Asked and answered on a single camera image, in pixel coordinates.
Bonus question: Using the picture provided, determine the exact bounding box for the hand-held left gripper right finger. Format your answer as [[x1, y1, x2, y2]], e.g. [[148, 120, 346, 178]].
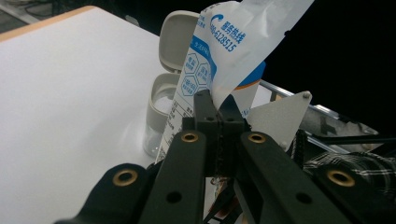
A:
[[218, 94, 250, 178]]

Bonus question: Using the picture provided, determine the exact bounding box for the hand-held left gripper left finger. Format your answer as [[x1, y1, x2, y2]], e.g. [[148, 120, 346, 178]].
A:
[[181, 89, 222, 177]]

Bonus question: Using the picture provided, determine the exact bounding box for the white salt bag blue print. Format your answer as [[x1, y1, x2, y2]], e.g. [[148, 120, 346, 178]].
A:
[[154, 0, 316, 218]]

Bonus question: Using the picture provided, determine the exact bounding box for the metal floor rail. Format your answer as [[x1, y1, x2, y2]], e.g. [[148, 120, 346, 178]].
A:
[[260, 79, 381, 155]]

